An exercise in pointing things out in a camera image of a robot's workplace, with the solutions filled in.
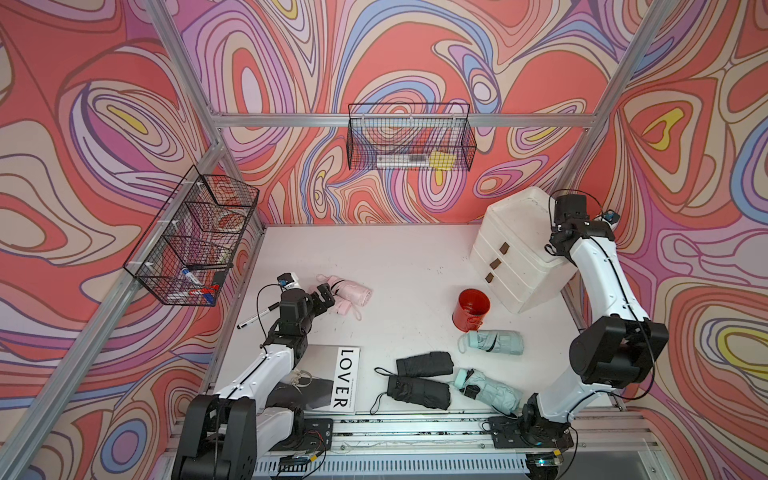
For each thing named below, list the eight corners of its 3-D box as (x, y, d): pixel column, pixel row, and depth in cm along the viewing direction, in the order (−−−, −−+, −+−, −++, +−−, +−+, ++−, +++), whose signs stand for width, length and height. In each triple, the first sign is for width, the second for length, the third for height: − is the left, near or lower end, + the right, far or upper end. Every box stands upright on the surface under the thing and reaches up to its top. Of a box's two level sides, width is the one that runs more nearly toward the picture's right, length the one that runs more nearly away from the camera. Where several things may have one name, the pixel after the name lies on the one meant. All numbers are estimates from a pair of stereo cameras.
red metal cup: (454, 331, 92) (460, 315, 84) (450, 305, 98) (456, 288, 90) (484, 331, 92) (493, 315, 84) (478, 305, 98) (486, 288, 90)
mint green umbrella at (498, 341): (460, 354, 89) (463, 349, 86) (457, 335, 93) (459, 329, 90) (521, 354, 89) (526, 349, 86) (516, 335, 93) (520, 329, 90)
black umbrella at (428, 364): (397, 379, 83) (397, 377, 81) (394, 358, 87) (395, 355, 85) (453, 373, 84) (454, 370, 82) (448, 353, 88) (449, 350, 86)
